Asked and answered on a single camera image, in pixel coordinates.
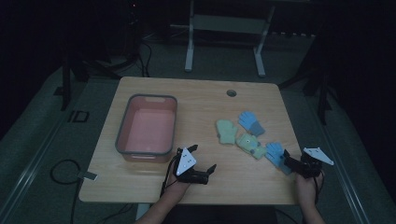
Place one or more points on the blue knit glove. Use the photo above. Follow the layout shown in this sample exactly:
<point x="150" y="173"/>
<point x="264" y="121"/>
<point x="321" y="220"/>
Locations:
<point x="250" y="122"/>
<point x="274" y="153"/>

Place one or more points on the pink plastic basin grey rim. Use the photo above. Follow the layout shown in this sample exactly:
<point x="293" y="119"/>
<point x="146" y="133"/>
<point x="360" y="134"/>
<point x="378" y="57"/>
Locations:
<point x="149" y="130"/>

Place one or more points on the green knit glove face pattern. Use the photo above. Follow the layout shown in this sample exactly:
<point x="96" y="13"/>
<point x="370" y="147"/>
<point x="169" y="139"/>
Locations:
<point x="250" y="145"/>

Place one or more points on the dark metal stand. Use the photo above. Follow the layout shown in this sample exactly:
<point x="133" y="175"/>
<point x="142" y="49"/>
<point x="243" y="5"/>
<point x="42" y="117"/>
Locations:
<point x="322" y="93"/>
<point x="66" y="84"/>

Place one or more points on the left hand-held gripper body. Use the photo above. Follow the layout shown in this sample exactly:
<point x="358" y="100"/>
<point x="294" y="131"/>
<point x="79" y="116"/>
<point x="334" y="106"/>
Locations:
<point x="186" y="163"/>

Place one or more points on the white table leg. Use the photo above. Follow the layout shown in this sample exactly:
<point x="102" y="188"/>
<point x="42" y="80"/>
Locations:
<point x="141" y="211"/>

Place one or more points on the small grey plug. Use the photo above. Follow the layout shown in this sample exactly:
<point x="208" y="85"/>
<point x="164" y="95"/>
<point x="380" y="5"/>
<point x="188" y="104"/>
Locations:
<point x="88" y="176"/>

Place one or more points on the person's left hand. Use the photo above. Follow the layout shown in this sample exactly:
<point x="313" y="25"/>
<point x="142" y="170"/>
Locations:
<point x="177" y="189"/>

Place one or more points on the white metal stand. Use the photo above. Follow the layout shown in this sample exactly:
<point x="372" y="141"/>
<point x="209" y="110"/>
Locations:
<point x="225" y="24"/>

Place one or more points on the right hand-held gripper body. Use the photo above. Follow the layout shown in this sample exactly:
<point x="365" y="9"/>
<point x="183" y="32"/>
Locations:
<point x="308" y="166"/>

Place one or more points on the person's right hand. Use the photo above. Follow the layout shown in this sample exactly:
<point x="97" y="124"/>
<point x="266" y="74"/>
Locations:
<point x="308" y="189"/>

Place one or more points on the black floor bracket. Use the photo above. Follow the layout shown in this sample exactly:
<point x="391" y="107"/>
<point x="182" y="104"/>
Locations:
<point x="78" y="116"/>

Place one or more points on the plain green knit glove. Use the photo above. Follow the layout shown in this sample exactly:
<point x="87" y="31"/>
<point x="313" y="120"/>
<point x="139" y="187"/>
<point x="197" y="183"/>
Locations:
<point x="226" y="132"/>

